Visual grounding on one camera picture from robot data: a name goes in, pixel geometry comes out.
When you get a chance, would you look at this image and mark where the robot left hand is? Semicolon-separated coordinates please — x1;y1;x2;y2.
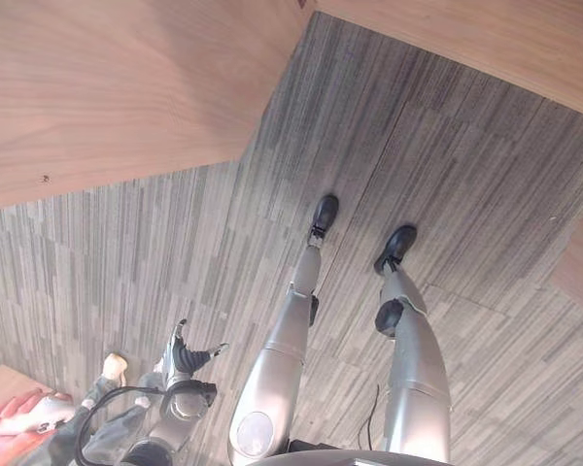
153;318;231;390

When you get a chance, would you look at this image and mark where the robot left leg silver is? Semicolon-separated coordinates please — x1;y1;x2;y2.
225;242;322;466

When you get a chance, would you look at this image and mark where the robot leg silver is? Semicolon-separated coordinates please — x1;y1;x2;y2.
225;242;322;466
374;265;454;465

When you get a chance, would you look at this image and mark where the person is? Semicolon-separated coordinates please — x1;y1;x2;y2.
27;352;153;466

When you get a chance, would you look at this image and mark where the small wooden table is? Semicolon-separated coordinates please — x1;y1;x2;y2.
0;364;48;414

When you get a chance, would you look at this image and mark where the person's hand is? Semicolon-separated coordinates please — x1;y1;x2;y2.
0;387;74;466

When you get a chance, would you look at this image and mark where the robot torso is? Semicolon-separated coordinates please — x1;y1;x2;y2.
257;438;451;466

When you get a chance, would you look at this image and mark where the robot right leg silver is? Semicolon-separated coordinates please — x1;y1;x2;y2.
374;265;454;465

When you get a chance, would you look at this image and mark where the wooden desk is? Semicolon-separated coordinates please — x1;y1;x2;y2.
0;0;318;213

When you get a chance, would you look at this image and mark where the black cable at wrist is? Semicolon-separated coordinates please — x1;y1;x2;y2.
74;384;167;466

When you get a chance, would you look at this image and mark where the thin black cable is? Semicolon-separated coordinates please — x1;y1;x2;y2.
358;383;382;450

